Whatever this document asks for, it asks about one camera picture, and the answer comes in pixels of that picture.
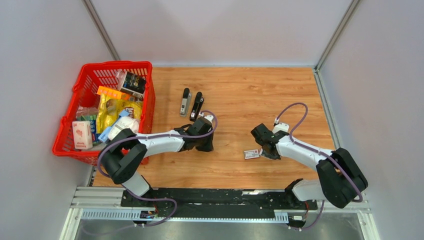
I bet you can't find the small staple box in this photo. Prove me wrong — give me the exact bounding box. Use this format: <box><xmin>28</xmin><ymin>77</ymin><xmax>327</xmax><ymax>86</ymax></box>
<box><xmin>243</xmin><ymin>149</ymin><xmax>260</xmax><ymax>160</ymax></box>

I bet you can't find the green box in basket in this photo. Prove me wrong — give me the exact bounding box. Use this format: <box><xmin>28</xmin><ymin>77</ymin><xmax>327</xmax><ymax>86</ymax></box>
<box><xmin>76</xmin><ymin>114</ymin><xmax>100</xmax><ymax>145</ymax></box>

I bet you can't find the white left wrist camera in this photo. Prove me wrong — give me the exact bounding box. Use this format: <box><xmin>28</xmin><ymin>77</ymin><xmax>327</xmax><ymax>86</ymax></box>
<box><xmin>198</xmin><ymin>112</ymin><xmax>215</xmax><ymax>124</ymax></box>

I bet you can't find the orange block in basket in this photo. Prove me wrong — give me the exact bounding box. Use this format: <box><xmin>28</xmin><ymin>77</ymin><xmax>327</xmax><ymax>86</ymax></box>
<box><xmin>96</xmin><ymin>86</ymin><xmax>131</xmax><ymax>101</ymax></box>

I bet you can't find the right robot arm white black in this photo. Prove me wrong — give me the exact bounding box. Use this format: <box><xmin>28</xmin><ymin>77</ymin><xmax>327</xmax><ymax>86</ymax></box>
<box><xmin>250</xmin><ymin>123</ymin><xmax>369</xmax><ymax>210</ymax></box>

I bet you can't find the black stapler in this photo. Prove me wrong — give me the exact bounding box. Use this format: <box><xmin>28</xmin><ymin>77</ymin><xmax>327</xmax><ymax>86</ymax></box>
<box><xmin>189</xmin><ymin>91</ymin><xmax>204</xmax><ymax>122</ymax></box>

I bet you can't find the red plastic basket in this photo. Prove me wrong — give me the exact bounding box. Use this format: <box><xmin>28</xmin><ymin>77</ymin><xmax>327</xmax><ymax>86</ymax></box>
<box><xmin>51</xmin><ymin>60</ymin><xmax>156</xmax><ymax>166</ymax></box>

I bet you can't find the black box in basket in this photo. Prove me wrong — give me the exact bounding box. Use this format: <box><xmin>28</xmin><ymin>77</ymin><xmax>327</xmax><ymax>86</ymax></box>
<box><xmin>116</xmin><ymin>70</ymin><xmax>147</xmax><ymax>99</ymax></box>

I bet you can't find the white round packaged item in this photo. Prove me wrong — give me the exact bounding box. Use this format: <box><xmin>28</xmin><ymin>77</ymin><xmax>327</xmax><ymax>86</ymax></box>
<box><xmin>109</xmin><ymin>116</ymin><xmax>140</xmax><ymax>141</ymax></box>

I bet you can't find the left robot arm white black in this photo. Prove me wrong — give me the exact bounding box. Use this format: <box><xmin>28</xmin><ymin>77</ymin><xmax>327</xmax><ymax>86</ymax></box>
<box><xmin>98</xmin><ymin>114</ymin><xmax>218</xmax><ymax>208</ymax></box>

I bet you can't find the white pink sponge box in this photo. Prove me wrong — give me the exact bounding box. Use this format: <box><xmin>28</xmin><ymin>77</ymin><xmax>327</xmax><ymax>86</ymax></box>
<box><xmin>72</xmin><ymin>120</ymin><xmax>93</xmax><ymax>150</ymax></box>

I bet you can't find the yellow snack bag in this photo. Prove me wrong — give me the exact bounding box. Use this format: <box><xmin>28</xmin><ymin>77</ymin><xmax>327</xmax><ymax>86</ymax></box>
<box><xmin>95</xmin><ymin>93</ymin><xmax>143</xmax><ymax>134</ymax></box>

